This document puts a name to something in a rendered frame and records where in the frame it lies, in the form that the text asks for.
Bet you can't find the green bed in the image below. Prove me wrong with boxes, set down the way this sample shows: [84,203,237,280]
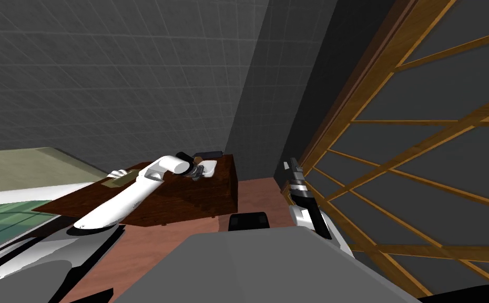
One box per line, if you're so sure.
[0,147,109,258]

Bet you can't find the white flat object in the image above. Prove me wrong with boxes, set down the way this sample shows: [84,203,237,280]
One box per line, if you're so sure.
[201,159,219,178]

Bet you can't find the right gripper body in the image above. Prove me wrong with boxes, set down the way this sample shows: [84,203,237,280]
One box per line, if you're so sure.
[289,167,307,186]

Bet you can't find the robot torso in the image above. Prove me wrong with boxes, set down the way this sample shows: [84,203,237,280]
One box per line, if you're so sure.
[113,212,423,303]

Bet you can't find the black flat object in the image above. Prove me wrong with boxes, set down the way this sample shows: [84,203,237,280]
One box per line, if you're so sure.
[193,149,225,160]

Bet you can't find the olive flat book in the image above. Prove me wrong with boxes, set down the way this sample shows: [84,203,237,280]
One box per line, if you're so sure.
[100,169,139,189]

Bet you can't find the wooden lattice window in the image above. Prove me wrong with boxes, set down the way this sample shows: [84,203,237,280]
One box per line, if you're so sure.
[281,0,489,300]

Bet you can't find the dark brown wooden table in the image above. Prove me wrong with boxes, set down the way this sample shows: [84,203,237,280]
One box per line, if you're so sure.
[32,153,239,228]

